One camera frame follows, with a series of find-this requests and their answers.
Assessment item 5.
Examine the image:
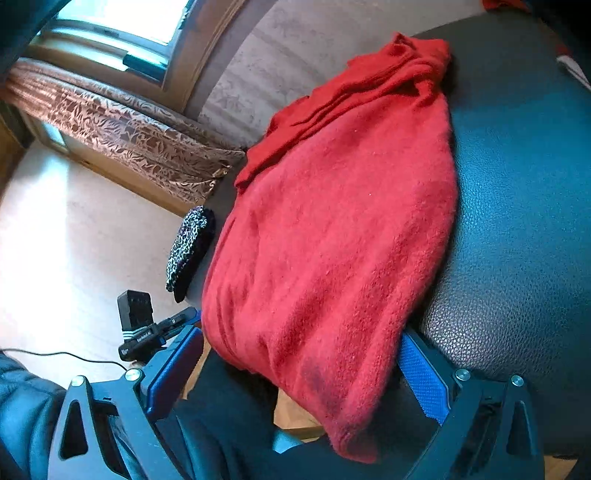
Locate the bright red fuzzy sweater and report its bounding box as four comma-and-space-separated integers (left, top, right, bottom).
202, 34, 458, 463

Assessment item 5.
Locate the black jacket left sleeve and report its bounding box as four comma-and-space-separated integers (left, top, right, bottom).
0, 352, 150, 480

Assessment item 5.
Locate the brown floral curtain left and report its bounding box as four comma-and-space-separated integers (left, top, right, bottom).
1, 58, 245, 204

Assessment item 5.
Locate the window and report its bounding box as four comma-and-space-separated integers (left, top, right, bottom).
39, 0, 202, 84

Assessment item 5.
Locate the dark red garment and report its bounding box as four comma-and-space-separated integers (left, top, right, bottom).
481, 0, 531, 12

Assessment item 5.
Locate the black cable on floor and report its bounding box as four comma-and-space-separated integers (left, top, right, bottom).
0, 347, 129, 372

